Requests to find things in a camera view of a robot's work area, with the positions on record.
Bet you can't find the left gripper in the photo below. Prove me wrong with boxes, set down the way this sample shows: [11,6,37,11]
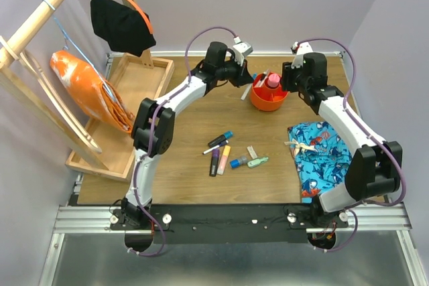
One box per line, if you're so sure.
[216,54,254,88]

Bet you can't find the blue cap white marker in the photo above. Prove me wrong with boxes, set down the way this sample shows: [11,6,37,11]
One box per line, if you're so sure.
[241,73,257,100]

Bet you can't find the pink cap glue stick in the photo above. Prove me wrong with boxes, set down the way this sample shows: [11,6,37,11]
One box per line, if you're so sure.
[266,73,281,88]

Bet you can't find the brown cap white marker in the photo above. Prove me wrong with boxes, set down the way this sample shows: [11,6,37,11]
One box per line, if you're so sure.
[257,69,270,87]

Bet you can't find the orange round organizer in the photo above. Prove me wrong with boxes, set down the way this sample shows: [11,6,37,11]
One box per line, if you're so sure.
[250,72,289,112]

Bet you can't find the blue cap black highlighter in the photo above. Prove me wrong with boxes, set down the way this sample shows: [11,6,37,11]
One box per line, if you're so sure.
[208,131,233,147]

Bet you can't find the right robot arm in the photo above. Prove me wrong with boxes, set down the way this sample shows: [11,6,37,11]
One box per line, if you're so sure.
[281,50,406,227]

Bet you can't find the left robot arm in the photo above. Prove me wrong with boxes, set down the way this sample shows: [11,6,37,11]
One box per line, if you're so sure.
[121,38,253,229]

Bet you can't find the white marker thin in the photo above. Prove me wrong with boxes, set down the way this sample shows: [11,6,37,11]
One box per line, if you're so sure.
[202,140,229,155]

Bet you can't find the yellow cap pink highlighter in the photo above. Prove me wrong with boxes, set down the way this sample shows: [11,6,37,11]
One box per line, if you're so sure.
[217,145,231,175]

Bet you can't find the small beige eraser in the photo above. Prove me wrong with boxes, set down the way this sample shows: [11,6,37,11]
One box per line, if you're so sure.
[247,145,257,159]

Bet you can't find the purple cap black highlighter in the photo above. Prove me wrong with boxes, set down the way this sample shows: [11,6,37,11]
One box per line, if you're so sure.
[209,149,220,177]

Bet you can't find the blue shark print shorts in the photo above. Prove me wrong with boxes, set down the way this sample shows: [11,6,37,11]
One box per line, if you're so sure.
[285,121,352,203]

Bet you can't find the blue cap grey glue stick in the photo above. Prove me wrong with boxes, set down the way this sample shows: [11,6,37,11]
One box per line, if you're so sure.
[230,155,248,169]

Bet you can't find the green highlighter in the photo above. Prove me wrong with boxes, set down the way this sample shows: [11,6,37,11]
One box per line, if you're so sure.
[247,157,269,168]

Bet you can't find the black cloth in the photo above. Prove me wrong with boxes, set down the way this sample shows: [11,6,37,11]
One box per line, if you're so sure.
[90,0,156,56]

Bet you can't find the orange tie-dye cloth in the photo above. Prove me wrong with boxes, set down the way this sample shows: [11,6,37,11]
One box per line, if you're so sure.
[50,50,134,134]

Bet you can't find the wooden tray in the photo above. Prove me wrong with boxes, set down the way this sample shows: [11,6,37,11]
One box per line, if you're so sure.
[66,54,174,182]

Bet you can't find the wooden clothes rack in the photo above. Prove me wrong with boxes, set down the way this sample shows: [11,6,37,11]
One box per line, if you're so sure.
[1,0,153,171]

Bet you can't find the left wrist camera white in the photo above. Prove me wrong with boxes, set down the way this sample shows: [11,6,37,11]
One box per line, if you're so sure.
[233,38,253,66]

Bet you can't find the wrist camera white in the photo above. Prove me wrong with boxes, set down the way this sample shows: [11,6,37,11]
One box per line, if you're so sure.
[233,38,253,66]
[291,42,313,69]

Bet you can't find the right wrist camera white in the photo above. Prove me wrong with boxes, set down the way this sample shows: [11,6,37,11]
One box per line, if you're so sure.
[291,42,313,69]

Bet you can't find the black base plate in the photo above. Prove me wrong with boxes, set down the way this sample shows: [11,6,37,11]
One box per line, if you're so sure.
[110,201,348,251]

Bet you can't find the aluminium rail frame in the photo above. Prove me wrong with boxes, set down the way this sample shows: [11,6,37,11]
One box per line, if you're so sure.
[40,204,428,285]

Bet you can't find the blue wire hanger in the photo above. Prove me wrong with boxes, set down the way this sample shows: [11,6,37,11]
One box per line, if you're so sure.
[52,14,118,102]

